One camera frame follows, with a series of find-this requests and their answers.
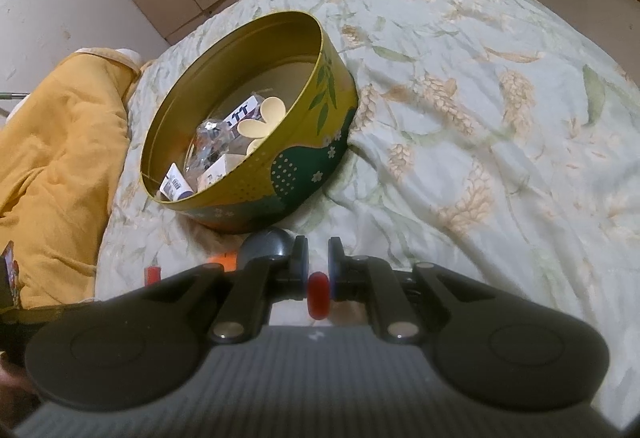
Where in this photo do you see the small red capsule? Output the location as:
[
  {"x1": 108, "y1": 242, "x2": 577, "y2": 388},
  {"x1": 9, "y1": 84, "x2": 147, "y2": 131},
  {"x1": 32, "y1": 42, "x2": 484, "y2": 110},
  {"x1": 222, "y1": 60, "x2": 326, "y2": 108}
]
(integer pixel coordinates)
[{"x1": 307, "y1": 271, "x2": 331, "y2": 320}]

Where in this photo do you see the orange piece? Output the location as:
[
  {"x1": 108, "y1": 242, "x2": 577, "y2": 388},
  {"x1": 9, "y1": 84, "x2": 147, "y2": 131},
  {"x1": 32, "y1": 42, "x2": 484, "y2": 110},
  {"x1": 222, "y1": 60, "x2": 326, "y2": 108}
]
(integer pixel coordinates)
[{"x1": 207, "y1": 252, "x2": 238, "y2": 272}]

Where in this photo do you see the pink white tissue pack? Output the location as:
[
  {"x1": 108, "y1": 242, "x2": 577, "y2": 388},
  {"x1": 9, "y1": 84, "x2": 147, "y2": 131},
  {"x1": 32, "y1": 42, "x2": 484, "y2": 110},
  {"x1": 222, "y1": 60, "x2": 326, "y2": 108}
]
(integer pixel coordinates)
[{"x1": 198, "y1": 153, "x2": 245, "y2": 192}]

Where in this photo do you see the dark grey round case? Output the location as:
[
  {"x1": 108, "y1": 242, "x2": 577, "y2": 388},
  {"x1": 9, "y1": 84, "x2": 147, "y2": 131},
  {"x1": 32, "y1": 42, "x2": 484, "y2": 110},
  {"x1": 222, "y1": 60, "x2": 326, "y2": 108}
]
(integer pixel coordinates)
[{"x1": 236, "y1": 227, "x2": 295, "y2": 270}]

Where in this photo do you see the small red white item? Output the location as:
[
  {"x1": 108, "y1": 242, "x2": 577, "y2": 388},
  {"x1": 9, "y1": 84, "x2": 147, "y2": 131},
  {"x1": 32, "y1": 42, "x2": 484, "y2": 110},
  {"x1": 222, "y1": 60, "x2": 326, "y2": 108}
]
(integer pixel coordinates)
[{"x1": 143, "y1": 265, "x2": 162, "y2": 286}]

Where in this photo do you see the white purple small tube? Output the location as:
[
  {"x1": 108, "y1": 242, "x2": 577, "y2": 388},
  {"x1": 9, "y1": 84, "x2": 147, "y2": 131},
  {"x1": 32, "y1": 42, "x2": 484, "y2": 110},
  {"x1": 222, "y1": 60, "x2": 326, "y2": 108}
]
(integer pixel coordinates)
[{"x1": 160, "y1": 163, "x2": 194, "y2": 202}]

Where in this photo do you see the clear crinkled plastic bag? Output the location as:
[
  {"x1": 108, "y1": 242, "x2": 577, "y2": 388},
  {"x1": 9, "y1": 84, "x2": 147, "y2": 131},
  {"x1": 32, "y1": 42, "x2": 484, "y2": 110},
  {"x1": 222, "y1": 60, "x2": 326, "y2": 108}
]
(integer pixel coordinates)
[{"x1": 183, "y1": 117, "x2": 243, "y2": 187}]

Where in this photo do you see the round gold green tin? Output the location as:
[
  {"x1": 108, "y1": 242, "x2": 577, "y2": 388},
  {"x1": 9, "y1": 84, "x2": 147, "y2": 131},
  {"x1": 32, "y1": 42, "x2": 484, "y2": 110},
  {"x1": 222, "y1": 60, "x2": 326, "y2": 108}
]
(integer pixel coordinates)
[{"x1": 140, "y1": 11, "x2": 358, "y2": 233}]

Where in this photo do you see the cream flower-shaped piece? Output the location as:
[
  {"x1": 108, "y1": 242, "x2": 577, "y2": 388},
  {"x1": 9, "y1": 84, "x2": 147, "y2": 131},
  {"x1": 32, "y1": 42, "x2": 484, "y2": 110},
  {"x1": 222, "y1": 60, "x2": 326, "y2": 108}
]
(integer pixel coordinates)
[{"x1": 238, "y1": 97, "x2": 286, "y2": 156}]

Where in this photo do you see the floral light green bedspread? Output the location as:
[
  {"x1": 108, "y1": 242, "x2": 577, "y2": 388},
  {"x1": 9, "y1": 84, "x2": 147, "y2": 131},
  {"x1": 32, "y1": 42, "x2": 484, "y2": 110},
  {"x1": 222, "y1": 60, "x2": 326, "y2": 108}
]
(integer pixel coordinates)
[{"x1": 94, "y1": 0, "x2": 640, "y2": 428}]

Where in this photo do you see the phone with patterned case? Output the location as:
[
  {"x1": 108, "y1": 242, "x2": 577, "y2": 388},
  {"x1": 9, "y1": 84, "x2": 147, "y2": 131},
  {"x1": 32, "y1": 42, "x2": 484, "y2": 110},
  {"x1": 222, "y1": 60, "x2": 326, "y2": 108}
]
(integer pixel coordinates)
[{"x1": 0, "y1": 241, "x2": 21, "y2": 312}]

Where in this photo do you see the yellow quilted blanket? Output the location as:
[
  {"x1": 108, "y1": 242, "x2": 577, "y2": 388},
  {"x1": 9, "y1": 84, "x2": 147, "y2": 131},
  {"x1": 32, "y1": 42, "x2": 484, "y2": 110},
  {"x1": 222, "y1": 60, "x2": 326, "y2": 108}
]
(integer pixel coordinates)
[{"x1": 1, "y1": 48, "x2": 142, "y2": 309}]

